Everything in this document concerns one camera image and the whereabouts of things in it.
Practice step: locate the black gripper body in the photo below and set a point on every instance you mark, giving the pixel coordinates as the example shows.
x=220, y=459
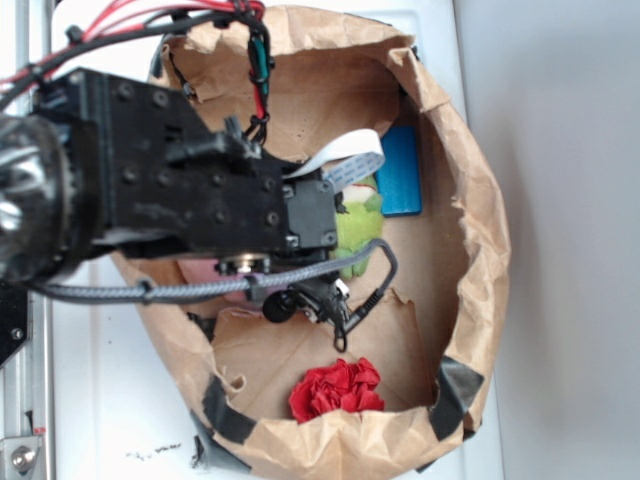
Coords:
x=144, y=176

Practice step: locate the green frog plush toy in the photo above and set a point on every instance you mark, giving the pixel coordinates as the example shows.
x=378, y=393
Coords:
x=359, y=219

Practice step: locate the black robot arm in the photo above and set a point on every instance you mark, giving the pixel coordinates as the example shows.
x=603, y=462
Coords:
x=31, y=202

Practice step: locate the pink bunny plush toy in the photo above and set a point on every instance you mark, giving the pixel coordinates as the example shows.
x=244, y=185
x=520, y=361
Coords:
x=198, y=271

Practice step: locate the blue rectangular block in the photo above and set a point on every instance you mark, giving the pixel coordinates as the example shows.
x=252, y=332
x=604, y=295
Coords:
x=399, y=178

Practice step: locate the brown paper bag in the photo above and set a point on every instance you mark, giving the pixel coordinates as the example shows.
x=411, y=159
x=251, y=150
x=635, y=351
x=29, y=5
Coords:
x=433, y=337

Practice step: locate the red paper flower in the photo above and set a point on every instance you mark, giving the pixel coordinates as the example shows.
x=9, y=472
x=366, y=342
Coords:
x=341, y=386

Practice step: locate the black camera module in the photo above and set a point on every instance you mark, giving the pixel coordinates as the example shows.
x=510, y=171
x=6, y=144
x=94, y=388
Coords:
x=320, y=300

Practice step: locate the black bracket plate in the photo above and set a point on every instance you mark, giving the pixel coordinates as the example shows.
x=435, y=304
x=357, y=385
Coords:
x=14, y=320

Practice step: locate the aluminium frame rail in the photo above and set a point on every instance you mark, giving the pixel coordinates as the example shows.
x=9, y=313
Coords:
x=26, y=379

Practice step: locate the silver corner bracket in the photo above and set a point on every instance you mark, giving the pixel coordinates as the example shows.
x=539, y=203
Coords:
x=19, y=457

